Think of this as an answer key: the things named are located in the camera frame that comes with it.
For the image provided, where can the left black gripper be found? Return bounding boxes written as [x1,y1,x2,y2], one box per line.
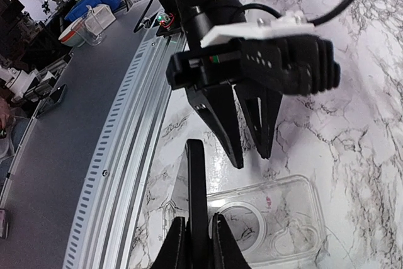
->
[166,38,283,169]

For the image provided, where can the white orange bowl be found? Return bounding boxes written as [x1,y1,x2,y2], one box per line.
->
[59,22,84,47]

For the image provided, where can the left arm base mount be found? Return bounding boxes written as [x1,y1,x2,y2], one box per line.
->
[156,12,182,37]

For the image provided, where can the clear plastic container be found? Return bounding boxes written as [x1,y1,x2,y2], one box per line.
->
[72,4,116,46]

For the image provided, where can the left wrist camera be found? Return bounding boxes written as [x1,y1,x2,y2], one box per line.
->
[201,11,341,95]

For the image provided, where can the grey outer table surface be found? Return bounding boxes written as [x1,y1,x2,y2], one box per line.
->
[1,0,159,268]

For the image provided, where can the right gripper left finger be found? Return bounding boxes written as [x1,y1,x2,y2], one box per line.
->
[151,217,188,269]

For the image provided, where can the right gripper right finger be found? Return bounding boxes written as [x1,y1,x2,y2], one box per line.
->
[210,213,251,269]

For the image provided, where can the front aluminium rail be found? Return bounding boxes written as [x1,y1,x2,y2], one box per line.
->
[63,28,186,268]

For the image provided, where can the blue plastic bin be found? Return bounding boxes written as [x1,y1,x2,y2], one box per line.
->
[64,0,122,22]

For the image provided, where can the smartphone on outer table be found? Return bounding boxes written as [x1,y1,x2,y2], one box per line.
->
[35,84,67,119]

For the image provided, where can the clear magsafe phone case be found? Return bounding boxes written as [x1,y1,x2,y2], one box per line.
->
[160,174,327,268]

